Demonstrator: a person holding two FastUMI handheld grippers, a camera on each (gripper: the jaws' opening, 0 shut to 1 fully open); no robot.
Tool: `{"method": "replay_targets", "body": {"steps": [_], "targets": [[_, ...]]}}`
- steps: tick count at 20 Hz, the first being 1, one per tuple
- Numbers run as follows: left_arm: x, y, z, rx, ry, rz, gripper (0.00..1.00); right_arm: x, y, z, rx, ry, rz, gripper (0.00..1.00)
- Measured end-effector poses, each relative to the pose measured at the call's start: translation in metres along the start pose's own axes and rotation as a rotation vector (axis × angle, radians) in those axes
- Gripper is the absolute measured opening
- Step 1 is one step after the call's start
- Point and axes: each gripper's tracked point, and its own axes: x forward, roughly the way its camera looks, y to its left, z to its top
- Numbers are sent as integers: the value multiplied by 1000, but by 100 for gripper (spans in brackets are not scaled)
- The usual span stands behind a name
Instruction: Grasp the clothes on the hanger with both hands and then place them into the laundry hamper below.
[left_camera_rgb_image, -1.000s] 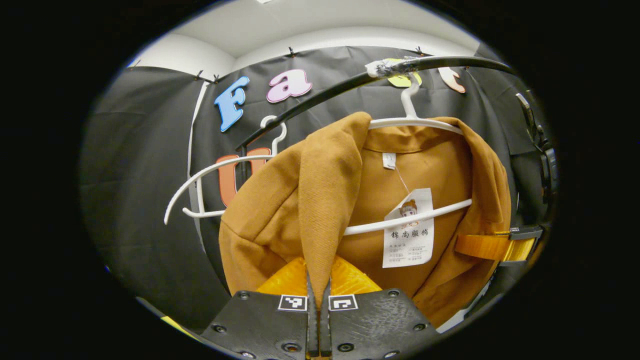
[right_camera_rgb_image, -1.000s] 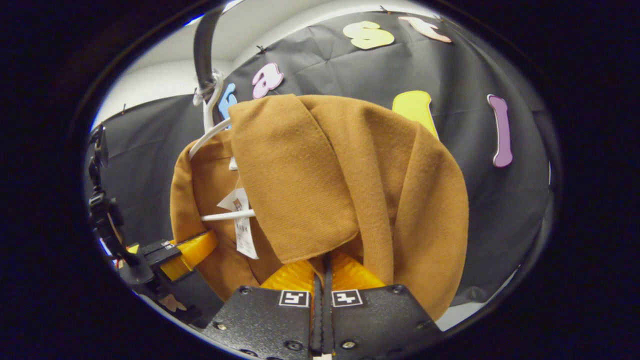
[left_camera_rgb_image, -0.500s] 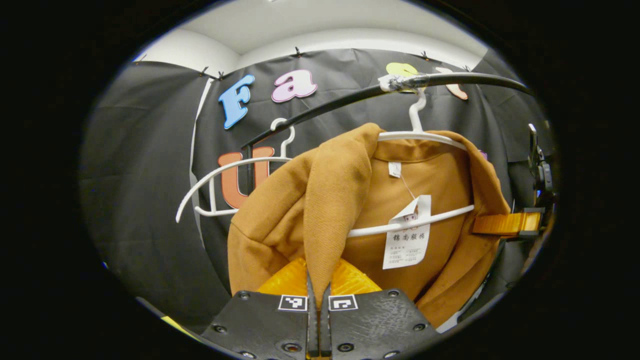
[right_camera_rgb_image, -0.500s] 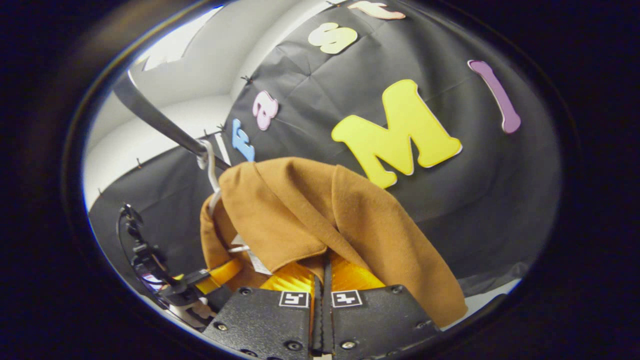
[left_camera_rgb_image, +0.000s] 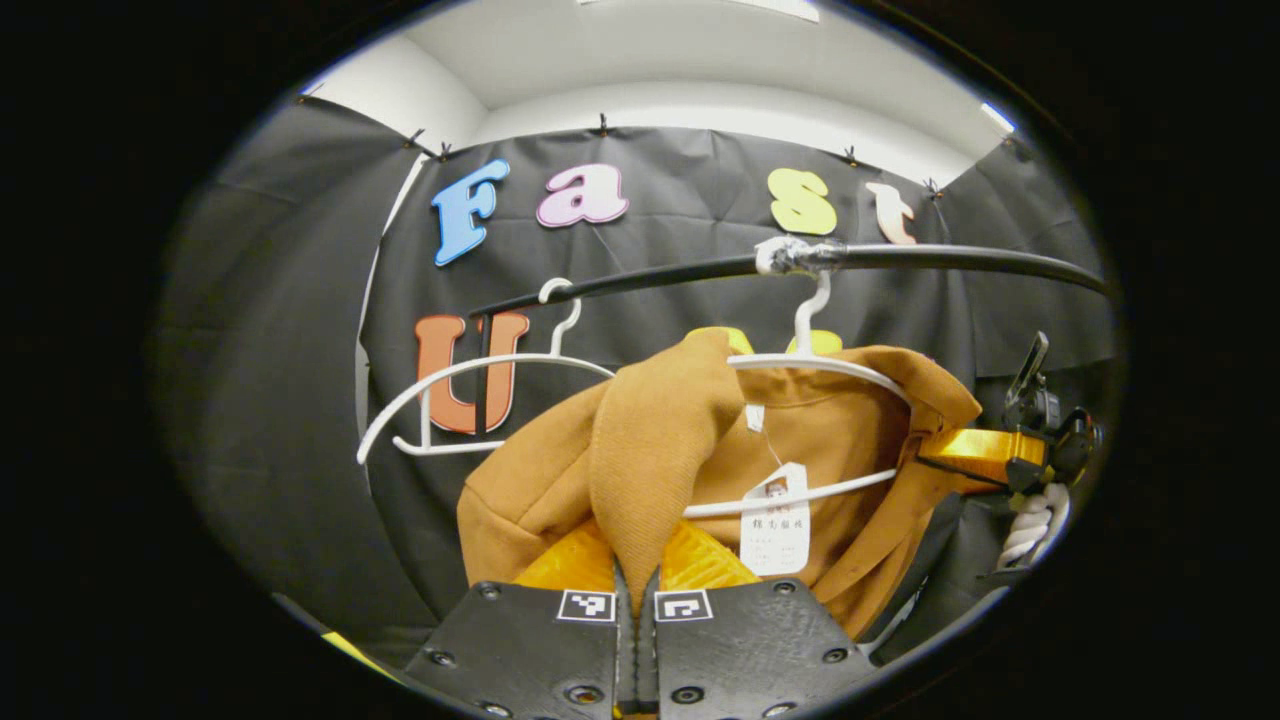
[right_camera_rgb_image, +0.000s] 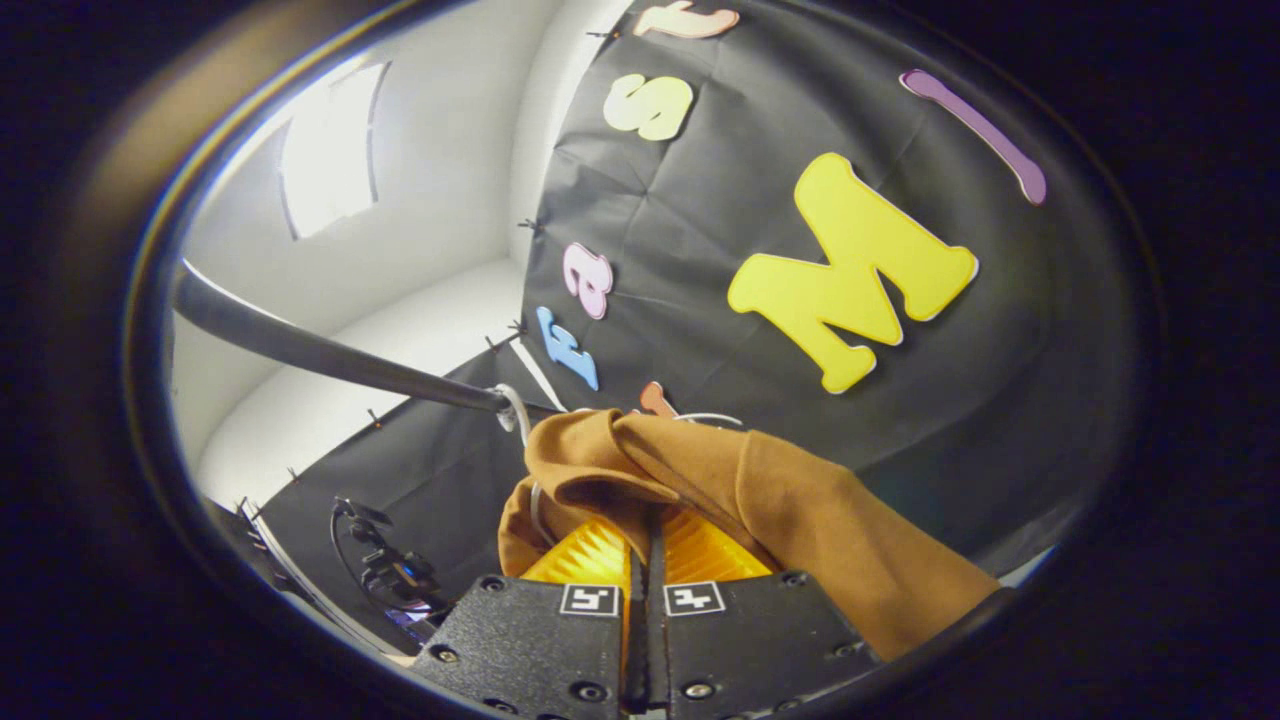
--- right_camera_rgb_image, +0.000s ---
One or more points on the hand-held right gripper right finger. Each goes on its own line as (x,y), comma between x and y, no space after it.
(750,640)

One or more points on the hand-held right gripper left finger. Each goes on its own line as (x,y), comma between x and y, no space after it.
(530,650)

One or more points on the brown jacket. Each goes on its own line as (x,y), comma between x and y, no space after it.
(800,500)

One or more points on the thick white plastic hanger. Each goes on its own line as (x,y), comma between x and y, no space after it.
(512,400)

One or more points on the black clothes rack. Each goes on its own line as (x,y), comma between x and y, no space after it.
(300,345)

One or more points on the black backdrop cloth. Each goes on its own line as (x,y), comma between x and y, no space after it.
(750,400)

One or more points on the ceiling light panel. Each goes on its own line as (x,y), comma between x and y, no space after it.
(330,150)

